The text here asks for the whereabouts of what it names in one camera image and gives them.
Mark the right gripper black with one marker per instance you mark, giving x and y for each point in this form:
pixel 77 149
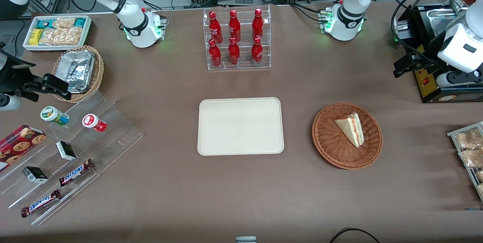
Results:
pixel 10 78

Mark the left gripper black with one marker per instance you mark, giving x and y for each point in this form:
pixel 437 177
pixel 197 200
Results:
pixel 431 52

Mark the triangular sandwich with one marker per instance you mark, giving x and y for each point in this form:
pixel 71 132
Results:
pixel 351 128

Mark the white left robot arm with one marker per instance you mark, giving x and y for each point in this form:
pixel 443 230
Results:
pixel 351 5

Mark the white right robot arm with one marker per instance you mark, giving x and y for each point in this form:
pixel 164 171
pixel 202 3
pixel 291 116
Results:
pixel 132 28

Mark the tan wicker basket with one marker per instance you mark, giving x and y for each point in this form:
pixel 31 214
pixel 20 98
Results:
pixel 98 73

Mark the round brown wicker basket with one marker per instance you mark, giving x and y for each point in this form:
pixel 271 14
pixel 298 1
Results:
pixel 332 145

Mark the cream rectangular tray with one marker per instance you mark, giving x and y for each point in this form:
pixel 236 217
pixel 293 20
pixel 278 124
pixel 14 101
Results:
pixel 240 126

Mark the black yellow food warmer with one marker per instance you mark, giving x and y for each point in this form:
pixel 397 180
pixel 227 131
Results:
pixel 426 84

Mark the aluminium foil container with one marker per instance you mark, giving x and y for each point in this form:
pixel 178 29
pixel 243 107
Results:
pixel 79 69

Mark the green lid cup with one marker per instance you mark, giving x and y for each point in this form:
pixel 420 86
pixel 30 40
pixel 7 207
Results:
pixel 53 114

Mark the red lid cup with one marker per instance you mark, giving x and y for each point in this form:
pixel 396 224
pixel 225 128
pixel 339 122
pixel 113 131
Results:
pixel 92 121

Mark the large clear cracker bag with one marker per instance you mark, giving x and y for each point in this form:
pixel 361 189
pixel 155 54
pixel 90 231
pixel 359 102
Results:
pixel 62 36

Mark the yellow snack packet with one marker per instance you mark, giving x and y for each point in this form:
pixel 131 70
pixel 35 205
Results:
pixel 36 37

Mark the steel warmer pan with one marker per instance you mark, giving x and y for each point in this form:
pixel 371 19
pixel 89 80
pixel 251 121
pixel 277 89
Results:
pixel 443 20

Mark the white snack bin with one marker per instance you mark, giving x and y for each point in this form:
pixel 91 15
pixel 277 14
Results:
pixel 86 31

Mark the teal snack packet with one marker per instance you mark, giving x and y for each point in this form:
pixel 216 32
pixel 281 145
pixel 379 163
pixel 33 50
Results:
pixel 80 22
pixel 44 23

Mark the small clear cracker bag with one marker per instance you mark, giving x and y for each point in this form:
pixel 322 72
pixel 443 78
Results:
pixel 64 22

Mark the small black box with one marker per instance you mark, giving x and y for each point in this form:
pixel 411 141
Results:
pixel 34 175
pixel 66 151

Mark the red cookie box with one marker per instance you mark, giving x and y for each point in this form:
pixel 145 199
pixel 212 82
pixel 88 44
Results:
pixel 19 145

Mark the clear acrylic step display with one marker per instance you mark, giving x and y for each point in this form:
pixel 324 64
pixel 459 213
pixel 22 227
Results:
pixel 113 137

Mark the Snickers chocolate bar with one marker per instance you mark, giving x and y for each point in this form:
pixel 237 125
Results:
pixel 40 203
pixel 75 173

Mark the clear bag of snacks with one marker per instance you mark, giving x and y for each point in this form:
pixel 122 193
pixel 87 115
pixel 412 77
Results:
pixel 471 158
pixel 480 176
pixel 468 139

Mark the red soda bottle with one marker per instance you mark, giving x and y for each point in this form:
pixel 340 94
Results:
pixel 234 26
pixel 215 54
pixel 257 51
pixel 234 52
pixel 214 26
pixel 257 24

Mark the clear acrylic bottle rack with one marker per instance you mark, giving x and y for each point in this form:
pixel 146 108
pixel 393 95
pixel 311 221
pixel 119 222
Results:
pixel 243 67

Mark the small grey device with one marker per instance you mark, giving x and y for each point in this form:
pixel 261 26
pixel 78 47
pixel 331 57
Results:
pixel 246 240

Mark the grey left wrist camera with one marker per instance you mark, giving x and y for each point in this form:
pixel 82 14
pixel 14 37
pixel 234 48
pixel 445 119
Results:
pixel 449 79

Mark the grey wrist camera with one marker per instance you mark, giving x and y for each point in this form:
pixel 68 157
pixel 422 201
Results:
pixel 9 102
pixel 449 79

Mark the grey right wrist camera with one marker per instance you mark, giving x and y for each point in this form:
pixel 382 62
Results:
pixel 9 102

